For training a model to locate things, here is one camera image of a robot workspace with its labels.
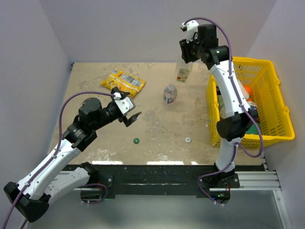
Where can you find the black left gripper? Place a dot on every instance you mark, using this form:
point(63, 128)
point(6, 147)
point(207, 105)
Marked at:
point(127, 121)

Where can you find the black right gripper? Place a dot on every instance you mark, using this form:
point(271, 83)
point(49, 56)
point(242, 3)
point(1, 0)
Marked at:
point(185, 47)

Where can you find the large clear plastic bottle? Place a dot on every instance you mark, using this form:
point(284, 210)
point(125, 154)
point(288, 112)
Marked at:
point(183, 70)

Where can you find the small labelled clear bottle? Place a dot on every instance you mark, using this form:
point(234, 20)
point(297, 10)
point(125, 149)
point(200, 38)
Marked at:
point(170, 94)

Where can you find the small white bottle cap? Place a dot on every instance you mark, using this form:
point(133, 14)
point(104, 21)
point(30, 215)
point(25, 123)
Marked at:
point(188, 139)

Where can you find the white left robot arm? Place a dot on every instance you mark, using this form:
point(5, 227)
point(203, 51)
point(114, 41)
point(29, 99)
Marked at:
point(33, 194)

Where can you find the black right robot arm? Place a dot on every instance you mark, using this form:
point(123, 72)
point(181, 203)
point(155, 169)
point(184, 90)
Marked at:
point(238, 118)

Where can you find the green bottle cap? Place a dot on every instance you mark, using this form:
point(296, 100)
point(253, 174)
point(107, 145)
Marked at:
point(136, 141)

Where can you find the yellow snack bag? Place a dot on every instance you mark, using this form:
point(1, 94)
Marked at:
point(125, 82)

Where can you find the orange ball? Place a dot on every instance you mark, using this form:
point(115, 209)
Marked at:
point(249, 91)

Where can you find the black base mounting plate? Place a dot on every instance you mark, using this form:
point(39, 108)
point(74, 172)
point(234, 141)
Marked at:
point(110, 181)

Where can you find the orange white carton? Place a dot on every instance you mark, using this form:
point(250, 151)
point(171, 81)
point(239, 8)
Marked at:
point(252, 105)

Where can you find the yellow plastic basket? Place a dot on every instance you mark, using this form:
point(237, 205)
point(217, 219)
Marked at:
point(275, 122)

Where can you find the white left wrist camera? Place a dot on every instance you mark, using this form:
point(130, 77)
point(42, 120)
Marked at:
point(125, 105)

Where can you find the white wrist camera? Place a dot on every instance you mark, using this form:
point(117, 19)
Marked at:
point(125, 105)
point(191, 29)

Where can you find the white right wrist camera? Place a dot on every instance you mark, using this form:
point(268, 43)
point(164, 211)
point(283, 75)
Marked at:
point(191, 29)

